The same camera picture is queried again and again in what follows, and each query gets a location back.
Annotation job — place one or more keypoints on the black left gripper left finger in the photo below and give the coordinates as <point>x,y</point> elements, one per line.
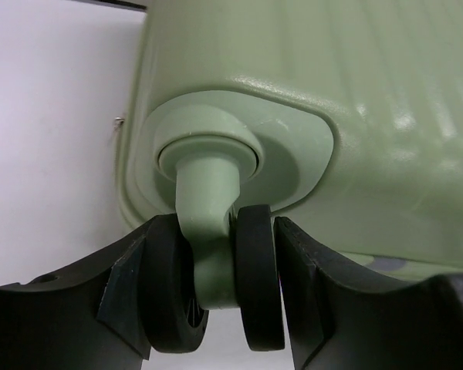
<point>100,312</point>

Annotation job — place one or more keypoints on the green hard-shell suitcase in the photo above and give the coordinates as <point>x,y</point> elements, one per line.
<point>345,117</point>

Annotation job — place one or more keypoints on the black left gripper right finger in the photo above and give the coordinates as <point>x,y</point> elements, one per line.
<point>342,315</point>

